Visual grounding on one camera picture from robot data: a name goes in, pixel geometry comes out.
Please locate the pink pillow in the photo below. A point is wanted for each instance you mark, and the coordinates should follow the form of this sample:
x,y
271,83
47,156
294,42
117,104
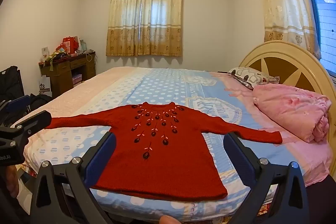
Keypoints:
x,y
291,111

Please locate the black folding chair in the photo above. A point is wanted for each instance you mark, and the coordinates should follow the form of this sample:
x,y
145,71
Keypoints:
x,y
10,87

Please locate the cream wooden headboard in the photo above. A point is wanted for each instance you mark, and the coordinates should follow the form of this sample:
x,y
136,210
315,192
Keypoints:
x,y
283,66

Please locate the person's left hand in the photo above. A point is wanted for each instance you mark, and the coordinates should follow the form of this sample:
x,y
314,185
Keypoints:
x,y
10,182

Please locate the green striped cloth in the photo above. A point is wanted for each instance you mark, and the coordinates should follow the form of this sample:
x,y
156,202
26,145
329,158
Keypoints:
x,y
56,55

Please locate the white card box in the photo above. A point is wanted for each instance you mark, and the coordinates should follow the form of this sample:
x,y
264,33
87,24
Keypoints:
x,y
45,54

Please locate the narrow beige floral curtain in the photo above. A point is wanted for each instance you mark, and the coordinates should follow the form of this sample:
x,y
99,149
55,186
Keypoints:
x,y
283,3

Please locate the person's right hand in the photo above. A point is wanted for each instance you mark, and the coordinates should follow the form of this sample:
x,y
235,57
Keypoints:
x,y
169,220

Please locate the wide beige floral curtain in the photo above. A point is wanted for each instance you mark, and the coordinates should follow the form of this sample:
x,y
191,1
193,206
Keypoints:
x,y
144,16

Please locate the red gift bag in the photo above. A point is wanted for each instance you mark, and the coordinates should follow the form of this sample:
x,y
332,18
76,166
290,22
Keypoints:
x,y
70,45

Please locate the polka dot bed sheet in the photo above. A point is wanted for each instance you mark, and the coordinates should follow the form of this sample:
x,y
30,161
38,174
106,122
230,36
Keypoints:
x,y
162,85

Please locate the wooden cabinet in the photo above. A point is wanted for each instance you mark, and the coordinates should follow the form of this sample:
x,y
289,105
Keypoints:
x,y
63,71

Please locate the stack of pink boxes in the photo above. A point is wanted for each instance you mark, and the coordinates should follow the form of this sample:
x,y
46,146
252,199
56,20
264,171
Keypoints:
x,y
77,79

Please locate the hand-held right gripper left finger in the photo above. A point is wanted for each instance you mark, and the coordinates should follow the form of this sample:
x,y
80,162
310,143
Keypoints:
x,y
102,158

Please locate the black backpack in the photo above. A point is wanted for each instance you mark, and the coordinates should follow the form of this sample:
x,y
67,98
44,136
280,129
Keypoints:
x,y
39,101

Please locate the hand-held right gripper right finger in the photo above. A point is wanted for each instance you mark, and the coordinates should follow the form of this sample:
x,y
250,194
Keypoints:
x,y
240,161

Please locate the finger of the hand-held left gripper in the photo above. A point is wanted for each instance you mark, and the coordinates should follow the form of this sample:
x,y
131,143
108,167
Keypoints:
x,y
34,120
18,104

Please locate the patterned pillow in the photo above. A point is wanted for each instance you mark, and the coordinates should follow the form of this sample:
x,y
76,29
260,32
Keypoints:
x,y
249,77

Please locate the red knitted sweater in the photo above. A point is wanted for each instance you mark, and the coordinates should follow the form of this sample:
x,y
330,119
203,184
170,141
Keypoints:
x,y
162,161

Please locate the pale green bag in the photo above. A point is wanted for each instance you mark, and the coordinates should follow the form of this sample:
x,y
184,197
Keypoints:
x,y
83,44

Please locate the floral mattress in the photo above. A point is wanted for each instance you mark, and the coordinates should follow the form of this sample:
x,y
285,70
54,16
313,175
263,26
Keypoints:
x,y
263,209

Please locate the black and white paper bag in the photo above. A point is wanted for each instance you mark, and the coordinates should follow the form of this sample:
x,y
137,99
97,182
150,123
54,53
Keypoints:
x,y
44,86

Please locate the window with blue mesh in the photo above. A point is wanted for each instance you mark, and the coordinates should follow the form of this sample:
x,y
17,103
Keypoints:
x,y
325,19

